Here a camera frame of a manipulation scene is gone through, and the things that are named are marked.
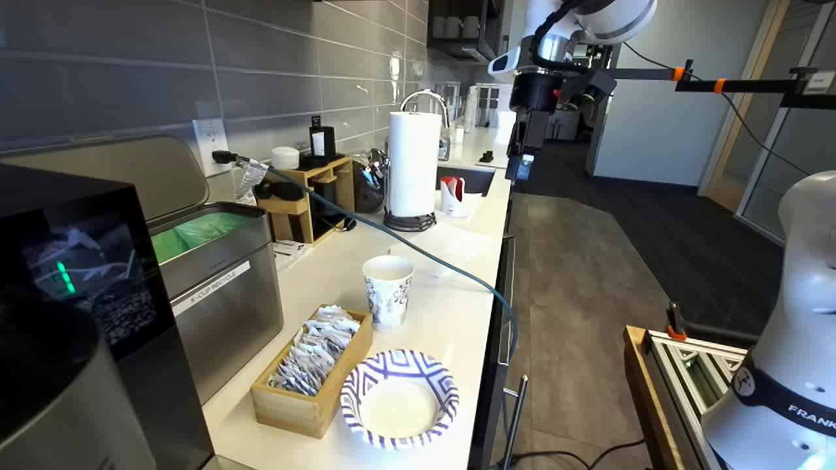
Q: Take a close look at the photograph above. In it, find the black camera boom pole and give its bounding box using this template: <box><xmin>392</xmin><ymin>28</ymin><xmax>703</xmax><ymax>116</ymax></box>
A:
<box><xmin>612</xmin><ymin>63</ymin><xmax>836</xmax><ymax>109</ymax></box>

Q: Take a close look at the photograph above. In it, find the wooden sachet box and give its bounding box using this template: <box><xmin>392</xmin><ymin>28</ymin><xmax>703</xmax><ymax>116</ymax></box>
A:
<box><xmin>250</xmin><ymin>310</ymin><xmax>373</xmax><ymax>436</ymax></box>

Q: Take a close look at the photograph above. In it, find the pile of white sachets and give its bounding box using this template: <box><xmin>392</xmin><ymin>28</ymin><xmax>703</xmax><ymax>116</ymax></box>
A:
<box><xmin>267</xmin><ymin>306</ymin><xmax>361</xmax><ymax>396</ymax></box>

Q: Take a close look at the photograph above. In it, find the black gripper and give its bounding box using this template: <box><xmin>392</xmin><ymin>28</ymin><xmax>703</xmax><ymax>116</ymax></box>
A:
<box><xmin>509</xmin><ymin>72</ymin><xmax>561</xmax><ymax>179</ymax></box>

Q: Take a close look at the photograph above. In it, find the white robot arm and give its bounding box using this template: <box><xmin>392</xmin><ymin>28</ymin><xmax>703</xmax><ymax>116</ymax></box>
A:
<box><xmin>488</xmin><ymin>0</ymin><xmax>659</xmax><ymax>182</ymax></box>

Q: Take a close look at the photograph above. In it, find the patterned paper cup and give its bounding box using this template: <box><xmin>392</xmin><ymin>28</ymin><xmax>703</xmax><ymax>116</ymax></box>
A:
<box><xmin>364</xmin><ymin>255</ymin><xmax>415</xmax><ymax>332</ymax></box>

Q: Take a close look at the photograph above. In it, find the blue and white paper plate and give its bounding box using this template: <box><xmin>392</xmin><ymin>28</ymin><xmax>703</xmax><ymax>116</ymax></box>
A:
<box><xmin>339</xmin><ymin>349</ymin><xmax>460</xmax><ymax>452</ymax></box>

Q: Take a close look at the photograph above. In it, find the white wall outlet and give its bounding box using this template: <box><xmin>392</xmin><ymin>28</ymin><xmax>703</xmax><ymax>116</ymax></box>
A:
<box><xmin>194</xmin><ymin>116</ymin><xmax>228</xmax><ymax>175</ymax></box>

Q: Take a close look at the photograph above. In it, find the paper towel roll on holder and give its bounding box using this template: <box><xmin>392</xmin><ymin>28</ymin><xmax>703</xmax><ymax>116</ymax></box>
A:
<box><xmin>383</xmin><ymin>88</ymin><xmax>446</xmax><ymax>231</ymax></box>

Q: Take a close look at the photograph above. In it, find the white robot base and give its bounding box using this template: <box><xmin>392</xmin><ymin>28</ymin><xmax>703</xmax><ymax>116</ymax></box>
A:
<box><xmin>703</xmin><ymin>169</ymin><xmax>836</xmax><ymax>470</ymax></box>

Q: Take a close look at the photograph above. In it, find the stainless steel appliance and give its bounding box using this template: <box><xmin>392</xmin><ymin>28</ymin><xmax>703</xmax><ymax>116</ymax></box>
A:
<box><xmin>6</xmin><ymin>135</ymin><xmax>283</xmax><ymax>401</ymax></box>

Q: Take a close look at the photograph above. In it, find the white small jar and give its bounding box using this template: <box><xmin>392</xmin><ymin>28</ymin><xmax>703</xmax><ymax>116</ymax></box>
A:
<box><xmin>268</xmin><ymin>145</ymin><xmax>301</xmax><ymax>169</ymax></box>

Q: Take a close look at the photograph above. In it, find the black coffee machine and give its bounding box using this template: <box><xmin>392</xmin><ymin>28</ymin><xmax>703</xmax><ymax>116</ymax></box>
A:
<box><xmin>0</xmin><ymin>163</ymin><xmax>213</xmax><ymax>470</ymax></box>

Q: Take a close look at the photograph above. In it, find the wooden shelf organizer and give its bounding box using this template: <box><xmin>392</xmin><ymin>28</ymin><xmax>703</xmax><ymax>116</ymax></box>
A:
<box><xmin>253</xmin><ymin>157</ymin><xmax>356</xmax><ymax>243</ymax></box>

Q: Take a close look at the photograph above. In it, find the dark glass bottle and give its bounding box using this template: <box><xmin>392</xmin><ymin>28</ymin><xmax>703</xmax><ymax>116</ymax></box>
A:
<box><xmin>309</xmin><ymin>114</ymin><xmax>335</xmax><ymax>163</ymax></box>

